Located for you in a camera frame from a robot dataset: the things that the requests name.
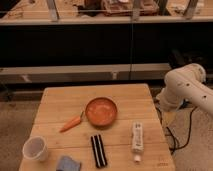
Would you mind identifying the white plastic cup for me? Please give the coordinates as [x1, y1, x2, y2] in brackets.
[22, 136, 49, 162]

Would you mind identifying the black white striped block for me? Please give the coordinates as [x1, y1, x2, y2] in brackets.
[90, 134, 108, 169]

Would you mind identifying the metal shelf rail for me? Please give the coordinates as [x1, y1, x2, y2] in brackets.
[0, 63, 171, 84]

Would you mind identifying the black cable on floor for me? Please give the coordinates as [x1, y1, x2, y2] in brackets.
[155, 105, 198, 156]

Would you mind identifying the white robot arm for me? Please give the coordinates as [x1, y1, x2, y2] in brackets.
[157, 63, 213, 118]

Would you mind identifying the orange ceramic bowl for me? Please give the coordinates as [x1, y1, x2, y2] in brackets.
[85, 97, 118, 127]

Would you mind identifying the orange carrot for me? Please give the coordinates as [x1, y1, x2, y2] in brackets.
[60, 113, 83, 133]

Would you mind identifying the white plastic bottle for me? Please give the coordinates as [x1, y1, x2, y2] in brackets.
[132, 122, 144, 162]

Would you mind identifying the blue sponge cloth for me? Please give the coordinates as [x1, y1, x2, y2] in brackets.
[56, 156, 81, 171]

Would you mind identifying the black box on shelf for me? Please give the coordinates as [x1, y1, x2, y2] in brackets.
[168, 49, 213, 74]

